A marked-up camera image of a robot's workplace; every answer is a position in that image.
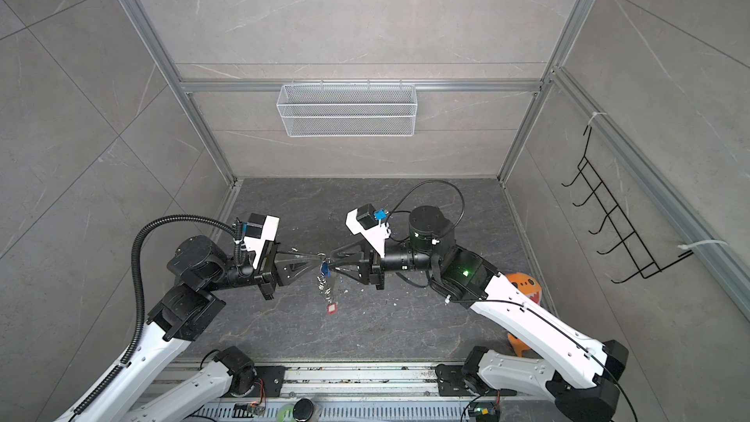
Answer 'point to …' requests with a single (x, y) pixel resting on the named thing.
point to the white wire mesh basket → (348, 110)
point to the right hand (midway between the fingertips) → (334, 258)
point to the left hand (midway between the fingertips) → (318, 256)
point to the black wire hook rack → (646, 266)
